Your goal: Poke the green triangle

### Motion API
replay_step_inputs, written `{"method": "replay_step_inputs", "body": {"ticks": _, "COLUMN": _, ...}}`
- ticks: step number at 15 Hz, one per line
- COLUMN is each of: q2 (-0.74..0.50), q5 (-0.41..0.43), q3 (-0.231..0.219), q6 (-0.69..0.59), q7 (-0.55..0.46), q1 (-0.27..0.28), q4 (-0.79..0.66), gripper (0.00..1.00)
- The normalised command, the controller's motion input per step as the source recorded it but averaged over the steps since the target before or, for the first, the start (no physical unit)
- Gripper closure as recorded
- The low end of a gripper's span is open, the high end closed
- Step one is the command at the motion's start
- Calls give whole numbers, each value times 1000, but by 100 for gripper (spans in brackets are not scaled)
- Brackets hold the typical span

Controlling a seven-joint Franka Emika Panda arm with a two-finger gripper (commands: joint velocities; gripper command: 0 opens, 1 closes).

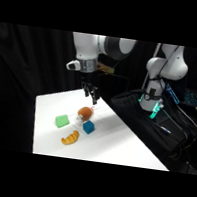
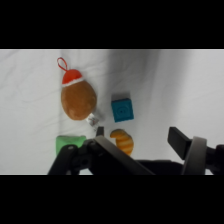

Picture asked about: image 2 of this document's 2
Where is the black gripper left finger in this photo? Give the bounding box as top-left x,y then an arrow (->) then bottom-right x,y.
47,126 -> 156,176

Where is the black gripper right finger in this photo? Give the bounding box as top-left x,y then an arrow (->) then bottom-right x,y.
167,126 -> 224,176

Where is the green triangle block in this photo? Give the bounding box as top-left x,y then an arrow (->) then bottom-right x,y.
55,134 -> 87,157

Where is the orange striped plush croissant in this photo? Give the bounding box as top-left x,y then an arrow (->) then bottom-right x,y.
109,128 -> 135,157

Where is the blue cube block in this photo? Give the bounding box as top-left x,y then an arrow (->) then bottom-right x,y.
110,97 -> 135,123

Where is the brown plush with red hat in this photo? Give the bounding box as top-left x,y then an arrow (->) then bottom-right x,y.
56,56 -> 105,132

